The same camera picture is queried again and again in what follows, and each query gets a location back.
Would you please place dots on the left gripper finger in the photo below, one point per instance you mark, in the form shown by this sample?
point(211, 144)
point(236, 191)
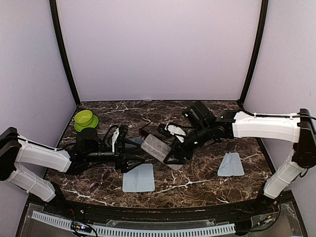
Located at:
point(130, 163)
point(135, 150)

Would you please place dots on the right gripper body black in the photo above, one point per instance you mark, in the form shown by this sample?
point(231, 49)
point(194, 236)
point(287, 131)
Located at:
point(188, 152)

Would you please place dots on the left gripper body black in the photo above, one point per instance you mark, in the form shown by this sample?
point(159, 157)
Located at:
point(118, 160)

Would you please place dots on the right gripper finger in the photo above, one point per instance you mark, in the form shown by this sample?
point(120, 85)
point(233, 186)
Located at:
point(171, 154)
point(176, 161)

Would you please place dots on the beige glasses case teal lining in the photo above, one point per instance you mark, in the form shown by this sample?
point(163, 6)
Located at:
point(158, 149)

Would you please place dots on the light blue cleaning cloth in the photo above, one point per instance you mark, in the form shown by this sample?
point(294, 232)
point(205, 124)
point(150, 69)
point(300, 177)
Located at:
point(140, 179)

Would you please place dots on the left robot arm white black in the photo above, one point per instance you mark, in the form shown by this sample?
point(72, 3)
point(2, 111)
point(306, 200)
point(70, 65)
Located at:
point(74, 158)

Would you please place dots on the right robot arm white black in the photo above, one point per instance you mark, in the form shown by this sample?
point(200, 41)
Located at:
point(297, 128)

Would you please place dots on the brown sunglasses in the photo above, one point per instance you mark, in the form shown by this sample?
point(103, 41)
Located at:
point(148, 128)

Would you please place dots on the pink transparent sunglasses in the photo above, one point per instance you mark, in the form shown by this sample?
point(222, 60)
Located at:
point(106, 177)

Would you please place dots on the blue-grey glasses case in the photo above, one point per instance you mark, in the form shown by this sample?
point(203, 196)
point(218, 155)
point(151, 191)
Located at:
point(138, 140)

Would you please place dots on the green plate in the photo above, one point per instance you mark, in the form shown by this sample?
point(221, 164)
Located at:
point(93, 124)

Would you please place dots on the folded light blue cloth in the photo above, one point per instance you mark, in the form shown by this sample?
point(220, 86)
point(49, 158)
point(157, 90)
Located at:
point(231, 166)

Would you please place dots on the green bowl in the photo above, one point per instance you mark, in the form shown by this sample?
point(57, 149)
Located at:
point(84, 118)

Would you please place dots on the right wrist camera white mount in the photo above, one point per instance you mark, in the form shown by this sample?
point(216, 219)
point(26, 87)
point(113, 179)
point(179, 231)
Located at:
point(169, 130)

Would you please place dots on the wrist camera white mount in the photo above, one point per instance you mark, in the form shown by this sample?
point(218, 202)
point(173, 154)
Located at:
point(169, 130)
point(118, 137)

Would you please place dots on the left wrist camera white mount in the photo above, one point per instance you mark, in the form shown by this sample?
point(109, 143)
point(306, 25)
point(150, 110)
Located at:
point(118, 137)

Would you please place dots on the black front rail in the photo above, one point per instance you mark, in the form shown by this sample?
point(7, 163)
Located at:
point(239, 211)

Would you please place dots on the white slotted cable duct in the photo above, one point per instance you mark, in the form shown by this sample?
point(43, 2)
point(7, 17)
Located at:
point(133, 229)

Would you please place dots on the left black frame post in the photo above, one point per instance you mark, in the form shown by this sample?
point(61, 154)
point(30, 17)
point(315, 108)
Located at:
point(62, 51)

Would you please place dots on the black frame post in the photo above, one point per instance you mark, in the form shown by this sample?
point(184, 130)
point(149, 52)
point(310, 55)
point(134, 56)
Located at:
point(255, 53)
point(62, 51)

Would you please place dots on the right black frame post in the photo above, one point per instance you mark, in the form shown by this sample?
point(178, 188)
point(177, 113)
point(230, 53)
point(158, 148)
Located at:
point(255, 53)

